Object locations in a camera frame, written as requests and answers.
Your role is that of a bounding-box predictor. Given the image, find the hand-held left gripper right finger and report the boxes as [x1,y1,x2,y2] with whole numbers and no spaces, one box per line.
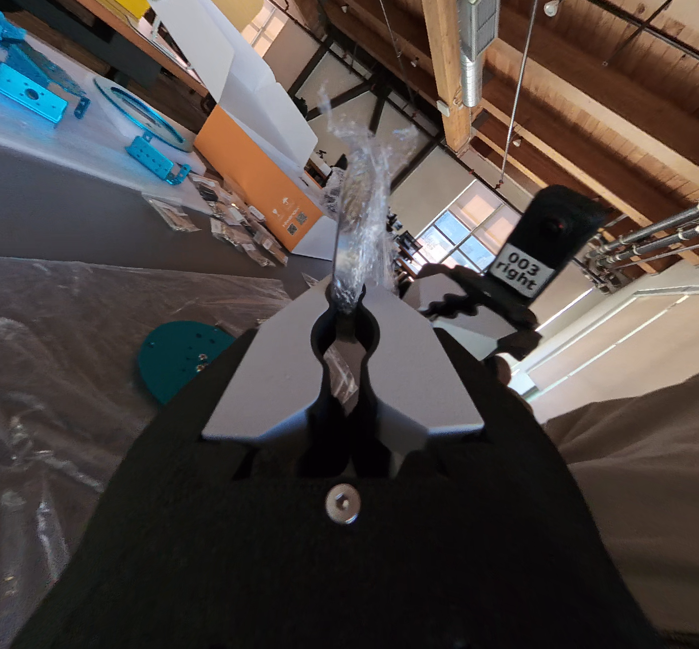
[349,286,487,476]

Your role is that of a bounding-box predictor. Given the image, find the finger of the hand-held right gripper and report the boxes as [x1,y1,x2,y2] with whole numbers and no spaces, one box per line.
[431,308,518,361]
[400,272,467,318]

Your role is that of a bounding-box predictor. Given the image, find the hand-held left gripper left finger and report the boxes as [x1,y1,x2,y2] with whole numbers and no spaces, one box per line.
[201,273,350,476]

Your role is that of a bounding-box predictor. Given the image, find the plastic-wrapped metal ring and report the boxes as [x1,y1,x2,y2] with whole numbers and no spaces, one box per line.
[318,81,420,318]

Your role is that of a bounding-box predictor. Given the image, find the blue round metal disc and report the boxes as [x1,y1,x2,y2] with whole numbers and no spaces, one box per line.
[137,320,237,408]

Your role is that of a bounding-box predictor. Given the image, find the metal ceiling pipes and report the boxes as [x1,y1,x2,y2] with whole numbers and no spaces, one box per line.
[583,202,699,294]

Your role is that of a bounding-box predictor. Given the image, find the pile of small screw bags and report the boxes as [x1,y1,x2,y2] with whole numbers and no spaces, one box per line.
[142,175,290,269]

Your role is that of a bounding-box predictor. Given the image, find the large clear plastic bag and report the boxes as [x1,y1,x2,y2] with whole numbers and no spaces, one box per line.
[0,256,309,628]

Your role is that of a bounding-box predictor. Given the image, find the orange cardboard box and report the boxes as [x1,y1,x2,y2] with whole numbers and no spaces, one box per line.
[138,0,342,261]

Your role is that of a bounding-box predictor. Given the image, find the person's beige jacket torso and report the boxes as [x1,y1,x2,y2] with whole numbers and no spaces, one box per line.
[562,439,699,641]

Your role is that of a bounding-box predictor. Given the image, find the white foam sheet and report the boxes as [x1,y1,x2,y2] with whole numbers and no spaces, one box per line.
[0,32,207,198]

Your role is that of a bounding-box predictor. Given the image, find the wooden-edged table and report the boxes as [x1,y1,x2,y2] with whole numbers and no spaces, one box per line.
[0,0,211,98]

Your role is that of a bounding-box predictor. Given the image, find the group of blue metal brackets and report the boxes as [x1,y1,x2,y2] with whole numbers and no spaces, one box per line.
[0,10,92,127]

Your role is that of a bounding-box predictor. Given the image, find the metal air duct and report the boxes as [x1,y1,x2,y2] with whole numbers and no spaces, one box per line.
[452,0,504,110]

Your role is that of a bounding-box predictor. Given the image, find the small blue U bracket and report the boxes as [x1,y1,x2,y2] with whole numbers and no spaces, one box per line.
[125,133,192,187]

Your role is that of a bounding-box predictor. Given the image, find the blue round ring plate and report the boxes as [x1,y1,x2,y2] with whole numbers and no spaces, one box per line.
[92,77,196,154]

